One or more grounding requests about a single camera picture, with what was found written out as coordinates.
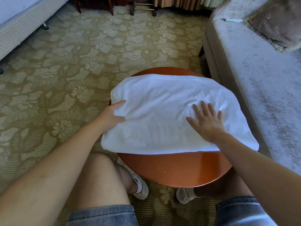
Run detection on person's left forearm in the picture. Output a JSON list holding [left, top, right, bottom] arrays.
[[0, 122, 106, 226]]

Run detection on white sheer curtain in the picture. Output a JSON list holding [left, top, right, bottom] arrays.
[[201, 0, 231, 8]]

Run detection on grey velvet chaise sofa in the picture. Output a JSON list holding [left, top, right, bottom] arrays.
[[198, 0, 301, 176]]

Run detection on blue denim shorts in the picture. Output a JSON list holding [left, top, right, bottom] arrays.
[[66, 195, 279, 226]]

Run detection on dark wooden nightstand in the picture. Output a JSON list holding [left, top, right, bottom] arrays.
[[73, 0, 115, 16]]

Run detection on person's right forearm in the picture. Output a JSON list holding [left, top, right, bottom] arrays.
[[214, 134, 301, 226]]

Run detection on person's right leg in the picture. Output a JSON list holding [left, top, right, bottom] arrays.
[[193, 168, 254, 200]]

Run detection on white sneaker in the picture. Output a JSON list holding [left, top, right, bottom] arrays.
[[176, 187, 200, 205], [117, 158, 150, 201]]

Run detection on person's left hand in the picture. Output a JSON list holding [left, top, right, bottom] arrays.
[[93, 100, 127, 135]]

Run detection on black valet stand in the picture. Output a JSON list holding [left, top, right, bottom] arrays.
[[129, 0, 158, 17]]

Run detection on brown fringed cushion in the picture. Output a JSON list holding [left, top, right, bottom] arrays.
[[245, 0, 301, 54]]

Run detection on beige curtain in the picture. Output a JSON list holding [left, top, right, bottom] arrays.
[[154, 0, 204, 11]]

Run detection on white T-shirt dark print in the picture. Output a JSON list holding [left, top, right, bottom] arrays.
[[101, 74, 260, 155]]

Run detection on white bed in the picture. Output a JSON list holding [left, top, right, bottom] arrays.
[[0, 0, 71, 73]]

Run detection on person's right hand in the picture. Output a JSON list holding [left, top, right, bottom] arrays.
[[186, 100, 227, 144]]

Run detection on round wooden table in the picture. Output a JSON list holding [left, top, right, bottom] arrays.
[[109, 67, 233, 188]]

